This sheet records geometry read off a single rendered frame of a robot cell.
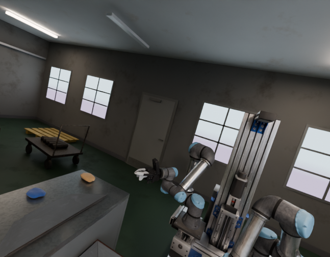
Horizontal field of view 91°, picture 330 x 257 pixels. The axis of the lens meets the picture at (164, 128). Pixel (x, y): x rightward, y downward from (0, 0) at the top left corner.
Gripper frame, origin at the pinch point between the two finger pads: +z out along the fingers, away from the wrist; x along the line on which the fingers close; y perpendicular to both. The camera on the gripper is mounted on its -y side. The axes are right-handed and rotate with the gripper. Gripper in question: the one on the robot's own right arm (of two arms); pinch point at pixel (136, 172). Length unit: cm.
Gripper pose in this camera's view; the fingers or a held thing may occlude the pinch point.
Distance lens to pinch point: 108.3
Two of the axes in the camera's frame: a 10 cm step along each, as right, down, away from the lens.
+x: -5.6, -3.9, 7.3
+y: -3.4, 9.1, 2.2
